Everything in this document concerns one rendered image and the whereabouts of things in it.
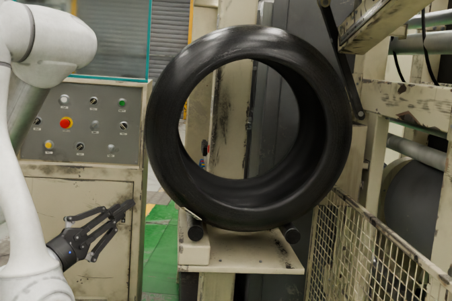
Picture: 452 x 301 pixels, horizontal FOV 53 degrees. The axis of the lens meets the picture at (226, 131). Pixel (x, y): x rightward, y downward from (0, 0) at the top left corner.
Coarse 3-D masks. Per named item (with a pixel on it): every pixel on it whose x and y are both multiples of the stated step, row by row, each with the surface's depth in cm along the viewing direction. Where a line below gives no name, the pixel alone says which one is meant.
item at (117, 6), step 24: (24, 0) 184; (48, 0) 185; (72, 0) 186; (96, 0) 187; (120, 0) 188; (144, 0) 189; (96, 24) 188; (120, 24) 189; (144, 24) 190; (120, 48) 191; (144, 48) 192; (96, 72) 191; (120, 72) 192; (144, 72) 193
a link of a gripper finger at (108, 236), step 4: (116, 228) 112; (108, 232) 113; (112, 232) 111; (104, 236) 111; (108, 236) 110; (112, 236) 111; (100, 240) 111; (104, 240) 109; (108, 240) 110; (96, 244) 110; (100, 244) 109; (104, 244) 109; (96, 248) 108; (100, 248) 108; (96, 252) 107; (100, 252) 108; (92, 256) 107; (96, 256) 107; (92, 260) 106; (96, 260) 107
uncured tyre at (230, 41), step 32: (224, 32) 123; (256, 32) 123; (288, 32) 127; (192, 64) 120; (224, 64) 120; (288, 64) 122; (320, 64) 124; (160, 96) 122; (320, 96) 124; (160, 128) 122; (320, 128) 153; (160, 160) 124; (192, 160) 155; (288, 160) 156; (320, 160) 129; (192, 192) 125; (224, 192) 155; (256, 192) 156; (288, 192) 152; (320, 192) 130; (224, 224) 130; (256, 224) 129
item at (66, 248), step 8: (64, 232) 103; (72, 232) 104; (56, 240) 101; (64, 240) 101; (72, 240) 104; (80, 240) 105; (56, 248) 100; (64, 248) 100; (72, 248) 101; (88, 248) 106; (64, 256) 100; (72, 256) 101; (80, 256) 105; (64, 264) 100; (72, 264) 102
